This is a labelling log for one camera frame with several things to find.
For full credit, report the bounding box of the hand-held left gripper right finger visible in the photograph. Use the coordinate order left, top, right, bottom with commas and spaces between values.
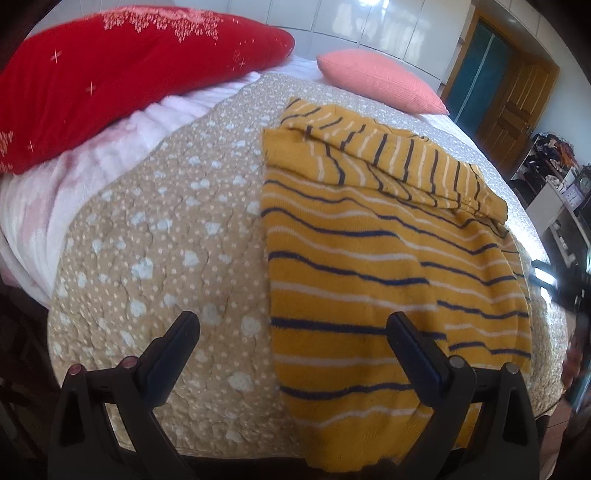
386, 311, 540, 480

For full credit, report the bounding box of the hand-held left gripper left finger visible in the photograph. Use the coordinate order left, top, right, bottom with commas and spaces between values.
47, 311, 201, 480

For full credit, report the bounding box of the yellow striped knit sweater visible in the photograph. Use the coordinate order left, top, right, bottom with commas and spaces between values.
261, 96, 533, 474

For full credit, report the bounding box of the cluttered shelf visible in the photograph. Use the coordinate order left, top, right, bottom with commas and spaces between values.
510, 131, 591, 296

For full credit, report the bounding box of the beige dotted quilt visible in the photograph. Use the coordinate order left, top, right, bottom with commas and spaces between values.
47, 71, 570, 455

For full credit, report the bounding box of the wooden door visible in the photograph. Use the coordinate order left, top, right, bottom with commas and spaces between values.
475, 58, 560, 174

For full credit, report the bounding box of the pink fleece blanket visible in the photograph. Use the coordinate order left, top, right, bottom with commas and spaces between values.
0, 56, 324, 308

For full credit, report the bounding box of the pink pillow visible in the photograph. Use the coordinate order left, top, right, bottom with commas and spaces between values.
317, 49, 450, 115

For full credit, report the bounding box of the red patterned pillow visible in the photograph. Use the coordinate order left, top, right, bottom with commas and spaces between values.
0, 6, 296, 175

